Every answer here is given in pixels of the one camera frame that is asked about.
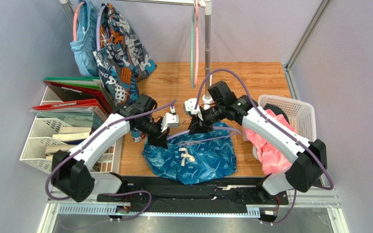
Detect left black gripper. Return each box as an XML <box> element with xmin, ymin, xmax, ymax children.
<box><xmin>135</xmin><ymin>117</ymin><xmax>170</xmax><ymax>149</ymax></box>

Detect blue shark print shorts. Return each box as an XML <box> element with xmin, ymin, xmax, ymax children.
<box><xmin>142</xmin><ymin>137</ymin><xmax>237</xmax><ymax>185</ymax></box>

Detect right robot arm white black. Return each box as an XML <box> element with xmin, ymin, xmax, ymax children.
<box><xmin>184</xmin><ymin>81</ymin><xmax>327</xmax><ymax>196</ymax></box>

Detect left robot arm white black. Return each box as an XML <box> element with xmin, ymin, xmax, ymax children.
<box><xmin>44</xmin><ymin>94</ymin><xmax>174</xmax><ymax>202</ymax></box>

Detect pink hanger on right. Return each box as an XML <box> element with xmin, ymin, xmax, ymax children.
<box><xmin>193</xmin><ymin>0</ymin><xmax>199</xmax><ymax>86</ymax></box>

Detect pink hanger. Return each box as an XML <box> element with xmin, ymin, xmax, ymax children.
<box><xmin>72</xmin><ymin>0</ymin><xmax>85</xmax><ymax>42</ymax></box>
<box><xmin>193</xmin><ymin>0</ymin><xmax>199</xmax><ymax>86</ymax></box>

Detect pink shorts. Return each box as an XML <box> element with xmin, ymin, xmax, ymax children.
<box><xmin>242</xmin><ymin>126</ymin><xmax>291</xmax><ymax>175</ymax></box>

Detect patterned navy orange shorts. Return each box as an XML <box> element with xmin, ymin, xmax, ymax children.
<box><xmin>92</xmin><ymin>2</ymin><xmax>158</xmax><ymax>143</ymax></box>

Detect green hanger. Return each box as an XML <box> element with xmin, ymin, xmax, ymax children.
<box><xmin>190</xmin><ymin>9</ymin><xmax>195</xmax><ymax>89</ymax></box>

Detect light blue shorts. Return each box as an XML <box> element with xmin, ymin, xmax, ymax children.
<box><xmin>70</xmin><ymin>0</ymin><xmax>98</xmax><ymax>77</ymax></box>

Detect purple hanger with patterned shorts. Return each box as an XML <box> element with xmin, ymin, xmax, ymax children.
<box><xmin>95</xmin><ymin>3</ymin><xmax>106</xmax><ymax>51</ymax></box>

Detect pink hanger on left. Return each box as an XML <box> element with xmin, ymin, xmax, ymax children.
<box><xmin>72</xmin><ymin>0</ymin><xmax>85</xmax><ymax>42</ymax></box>

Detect metal clothes rack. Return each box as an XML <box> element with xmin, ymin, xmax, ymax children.
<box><xmin>57</xmin><ymin>0</ymin><xmax>213</xmax><ymax>109</ymax></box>

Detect red clip file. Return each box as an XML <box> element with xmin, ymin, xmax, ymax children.
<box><xmin>32</xmin><ymin>99</ymin><xmax>107</xmax><ymax>113</ymax></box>

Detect teal pressure file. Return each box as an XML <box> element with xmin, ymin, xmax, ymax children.
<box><xmin>30</xmin><ymin>107</ymin><xmax>108</xmax><ymax>130</ymax></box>

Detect green folder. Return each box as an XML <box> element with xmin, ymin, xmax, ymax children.
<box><xmin>44</xmin><ymin>77</ymin><xmax>101</xmax><ymax>89</ymax></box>

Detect books in organizer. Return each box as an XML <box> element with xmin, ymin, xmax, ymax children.
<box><xmin>44</xmin><ymin>126</ymin><xmax>110</xmax><ymax>172</ymax></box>

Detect dark red clip folder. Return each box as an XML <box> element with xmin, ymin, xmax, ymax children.
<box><xmin>44</xmin><ymin>81</ymin><xmax>113</xmax><ymax>114</ymax></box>

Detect white laundry basket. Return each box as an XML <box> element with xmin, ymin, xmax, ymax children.
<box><xmin>242</xmin><ymin>95</ymin><xmax>317</xmax><ymax>164</ymax></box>

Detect white file organizer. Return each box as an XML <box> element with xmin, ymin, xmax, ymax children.
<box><xmin>19</xmin><ymin>85</ymin><xmax>124</xmax><ymax>180</ymax></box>

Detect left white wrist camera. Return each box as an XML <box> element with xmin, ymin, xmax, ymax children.
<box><xmin>161</xmin><ymin>107</ymin><xmax>180</xmax><ymax>132</ymax></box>

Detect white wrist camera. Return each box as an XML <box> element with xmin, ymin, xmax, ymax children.
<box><xmin>184</xmin><ymin>98</ymin><xmax>203</xmax><ymax>120</ymax></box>
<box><xmin>161</xmin><ymin>107</ymin><xmax>180</xmax><ymax>132</ymax></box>

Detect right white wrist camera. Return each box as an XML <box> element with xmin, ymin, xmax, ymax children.
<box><xmin>184</xmin><ymin>98</ymin><xmax>203</xmax><ymax>120</ymax></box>

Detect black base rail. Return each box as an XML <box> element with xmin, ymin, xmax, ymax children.
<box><xmin>97</xmin><ymin>176</ymin><xmax>291</xmax><ymax>215</ymax></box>

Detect aluminium frame post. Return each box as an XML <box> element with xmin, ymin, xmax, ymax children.
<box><xmin>282</xmin><ymin>0</ymin><xmax>332</xmax><ymax>100</ymax></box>

